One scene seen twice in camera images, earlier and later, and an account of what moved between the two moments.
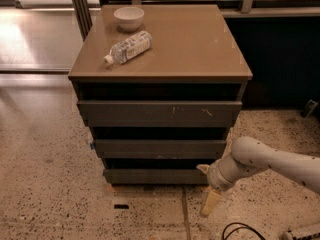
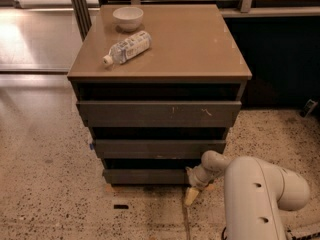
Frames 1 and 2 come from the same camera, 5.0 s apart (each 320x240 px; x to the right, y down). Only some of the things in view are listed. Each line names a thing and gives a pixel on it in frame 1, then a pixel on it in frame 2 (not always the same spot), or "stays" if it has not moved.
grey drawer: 156,177 stays
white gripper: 215,176 to 198,178
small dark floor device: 309,108 stays
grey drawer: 157,114 stays
